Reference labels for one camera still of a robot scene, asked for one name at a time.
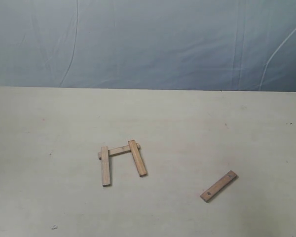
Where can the wooden crossbar stick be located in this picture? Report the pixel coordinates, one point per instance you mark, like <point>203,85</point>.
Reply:
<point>118,151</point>

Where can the grey backdrop cloth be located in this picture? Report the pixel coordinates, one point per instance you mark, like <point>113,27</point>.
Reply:
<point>245,45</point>

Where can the thin wooden stick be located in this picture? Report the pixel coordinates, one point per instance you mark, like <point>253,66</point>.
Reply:
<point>137,158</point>

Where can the wooden stick with holes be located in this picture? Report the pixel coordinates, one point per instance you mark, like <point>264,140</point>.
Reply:
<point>217,187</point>

